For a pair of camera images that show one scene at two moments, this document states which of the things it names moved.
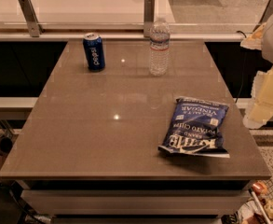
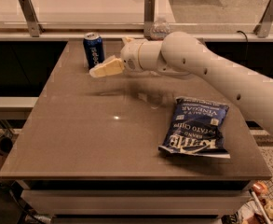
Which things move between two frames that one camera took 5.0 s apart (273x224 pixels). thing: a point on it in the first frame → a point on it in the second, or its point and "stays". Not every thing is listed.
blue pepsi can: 94,51 stays
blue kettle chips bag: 196,128 stays
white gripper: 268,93 → 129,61
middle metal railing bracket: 148,15 stays
